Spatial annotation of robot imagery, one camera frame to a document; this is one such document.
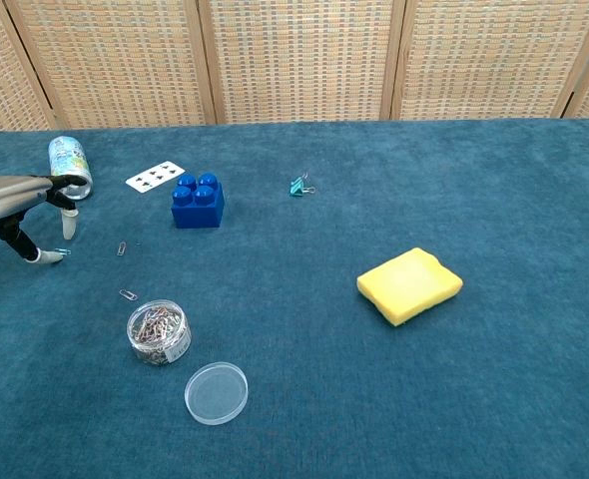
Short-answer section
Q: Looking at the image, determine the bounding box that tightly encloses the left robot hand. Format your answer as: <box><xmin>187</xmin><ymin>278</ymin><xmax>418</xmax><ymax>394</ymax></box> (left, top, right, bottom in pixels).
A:
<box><xmin>0</xmin><ymin>174</ymin><xmax>87</xmax><ymax>265</ymax></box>

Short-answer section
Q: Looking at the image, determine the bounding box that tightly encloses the clear jar of paper clips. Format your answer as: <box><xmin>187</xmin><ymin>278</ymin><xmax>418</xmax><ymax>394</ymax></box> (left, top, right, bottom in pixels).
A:
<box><xmin>126</xmin><ymin>298</ymin><xmax>193</xmax><ymax>367</ymax></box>

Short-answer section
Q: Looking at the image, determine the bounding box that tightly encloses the printed drink can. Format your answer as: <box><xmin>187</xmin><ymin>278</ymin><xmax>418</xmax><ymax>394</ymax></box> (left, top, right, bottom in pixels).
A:
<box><xmin>48</xmin><ymin>135</ymin><xmax>94</xmax><ymax>201</ymax></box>

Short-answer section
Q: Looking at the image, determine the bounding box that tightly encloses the playing card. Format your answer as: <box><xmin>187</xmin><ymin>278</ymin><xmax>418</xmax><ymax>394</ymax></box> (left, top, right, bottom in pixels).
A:
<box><xmin>125</xmin><ymin>160</ymin><xmax>186</xmax><ymax>194</ymax></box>

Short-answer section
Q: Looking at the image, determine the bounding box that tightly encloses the blue building block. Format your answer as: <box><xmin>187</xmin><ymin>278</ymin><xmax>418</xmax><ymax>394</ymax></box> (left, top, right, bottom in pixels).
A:
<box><xmin>170</xmin><ymin>172</ymin><xmax>226</xmax><ymax>230</ymax></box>

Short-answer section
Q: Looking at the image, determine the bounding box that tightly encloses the clear round lid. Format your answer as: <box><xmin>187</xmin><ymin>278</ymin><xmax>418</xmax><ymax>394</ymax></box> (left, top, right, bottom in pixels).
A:
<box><xmin>184</xmin><ymin>361</ymin><xmax>250</xmax><ymax>426</ymax></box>

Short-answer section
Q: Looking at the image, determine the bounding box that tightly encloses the teal binder clip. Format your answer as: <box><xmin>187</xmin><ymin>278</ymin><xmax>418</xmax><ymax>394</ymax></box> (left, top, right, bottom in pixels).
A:
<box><xmin>289</xmin><ymin>171</ymin><xmax>317</xmax><ymax>198</ymax></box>

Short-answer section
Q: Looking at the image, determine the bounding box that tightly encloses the woven folding screen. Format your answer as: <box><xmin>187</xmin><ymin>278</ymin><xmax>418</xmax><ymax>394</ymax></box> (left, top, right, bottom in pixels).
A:
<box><xmin>0</xmin><ymin>0</ymin><xmax>589</xmax><ymax>135</ymax></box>

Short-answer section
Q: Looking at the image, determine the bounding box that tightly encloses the teal table cloth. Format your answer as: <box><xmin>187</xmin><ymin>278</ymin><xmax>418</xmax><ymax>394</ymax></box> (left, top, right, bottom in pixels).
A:
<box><xmin>0</xmin><ymin>117</ymin><xmax>589</xmax><ymax>479</ymax></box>

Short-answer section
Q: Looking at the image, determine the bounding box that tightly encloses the yellow sponge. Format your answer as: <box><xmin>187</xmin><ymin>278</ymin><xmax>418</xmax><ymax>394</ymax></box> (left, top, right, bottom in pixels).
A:
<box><xmin>356</xmin><ymin>246</ymin><xmax>464</xmax><ymax>328</ymax></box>

